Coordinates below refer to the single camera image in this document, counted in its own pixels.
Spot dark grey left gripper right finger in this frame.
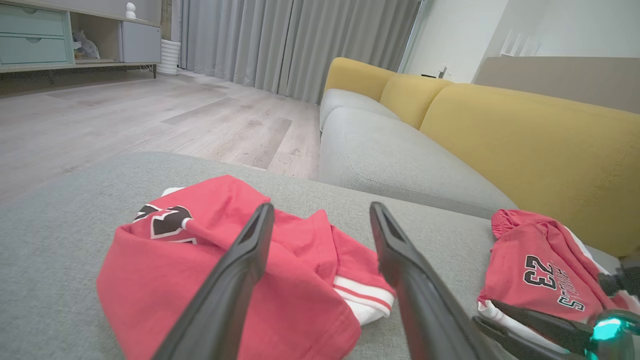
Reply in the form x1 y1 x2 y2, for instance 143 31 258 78
369 202 501 360

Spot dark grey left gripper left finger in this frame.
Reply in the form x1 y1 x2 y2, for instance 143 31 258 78
152 202 275 360

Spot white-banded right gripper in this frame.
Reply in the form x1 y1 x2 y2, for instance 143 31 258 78
472 300 640 360

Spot red basketball jersey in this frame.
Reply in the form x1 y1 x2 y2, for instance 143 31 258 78
96 174 396 360

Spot red basketball shorts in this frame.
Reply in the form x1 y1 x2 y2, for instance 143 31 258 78
477 209 640 353

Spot grey sofa back cushion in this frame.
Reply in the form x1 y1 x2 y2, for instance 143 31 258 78
318 107 518 220

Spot large grey sofa ottoman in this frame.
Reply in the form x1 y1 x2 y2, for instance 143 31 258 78
0 151 640 360

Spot large yellow sofa back cushion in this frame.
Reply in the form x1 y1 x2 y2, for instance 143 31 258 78
419 83 640 258

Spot small yellow sofa back cushion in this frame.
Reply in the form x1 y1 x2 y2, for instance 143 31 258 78
379 74 453 130

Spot small grey sofa seat cushion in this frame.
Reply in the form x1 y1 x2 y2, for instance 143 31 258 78
319 88 401 132

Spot small items on side table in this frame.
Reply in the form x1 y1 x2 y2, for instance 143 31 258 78
421 65 451 81

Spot yellow sofa end back cushion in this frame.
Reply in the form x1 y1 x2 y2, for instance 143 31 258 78
324 57 398 102

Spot white ribbed cylinder appliance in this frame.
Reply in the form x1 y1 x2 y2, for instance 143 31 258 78
157 39 181 76

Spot beige wooden panel behind sofa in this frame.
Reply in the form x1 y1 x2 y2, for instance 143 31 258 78
472 56 640 115

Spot grey pleated curtain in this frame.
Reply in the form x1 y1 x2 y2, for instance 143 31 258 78
177 0 421 105

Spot grey and mint sideboard cabinet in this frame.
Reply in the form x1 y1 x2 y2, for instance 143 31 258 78
0 0 162 81

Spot white router with antennas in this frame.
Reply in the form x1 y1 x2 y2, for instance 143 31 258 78
500 29 542 57

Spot clear plastic bag in cabinet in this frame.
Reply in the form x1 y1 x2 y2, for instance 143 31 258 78
72 30 101 61

